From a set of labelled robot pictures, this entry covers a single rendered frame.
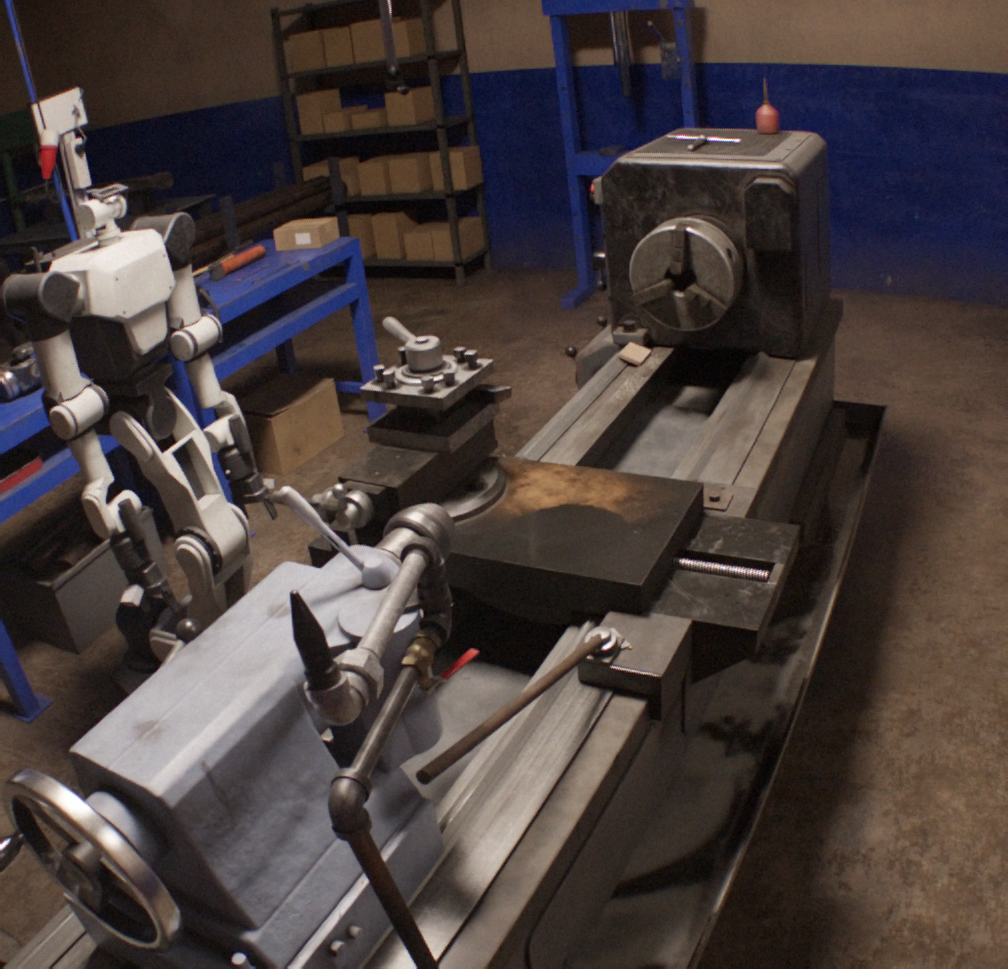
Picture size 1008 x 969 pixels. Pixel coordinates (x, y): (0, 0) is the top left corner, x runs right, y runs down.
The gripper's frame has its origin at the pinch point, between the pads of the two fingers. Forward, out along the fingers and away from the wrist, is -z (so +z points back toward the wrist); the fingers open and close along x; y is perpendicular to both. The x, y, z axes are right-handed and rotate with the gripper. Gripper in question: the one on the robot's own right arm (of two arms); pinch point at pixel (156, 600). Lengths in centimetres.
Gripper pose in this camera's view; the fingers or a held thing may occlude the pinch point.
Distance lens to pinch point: 231.4
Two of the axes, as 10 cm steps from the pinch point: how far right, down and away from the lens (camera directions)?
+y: 3.9, -4.5, 8.0
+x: 8.7, -1.0, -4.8
